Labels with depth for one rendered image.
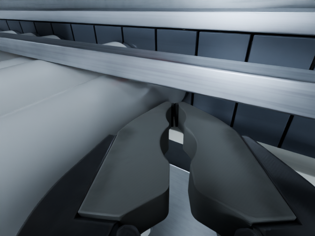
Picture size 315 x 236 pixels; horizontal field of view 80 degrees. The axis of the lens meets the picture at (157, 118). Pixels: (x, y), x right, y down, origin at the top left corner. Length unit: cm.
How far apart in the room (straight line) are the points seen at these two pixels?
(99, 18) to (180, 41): 9
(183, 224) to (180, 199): 6
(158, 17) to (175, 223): 28
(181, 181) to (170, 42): 16
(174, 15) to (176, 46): 2
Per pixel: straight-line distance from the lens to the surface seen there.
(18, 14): 36
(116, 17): 21
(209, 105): 17
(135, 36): 19
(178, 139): 16
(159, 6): 23
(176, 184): 26
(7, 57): 24
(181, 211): 30
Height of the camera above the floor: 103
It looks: 46 degrees down
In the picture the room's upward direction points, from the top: 131 degrees counter-clockwise
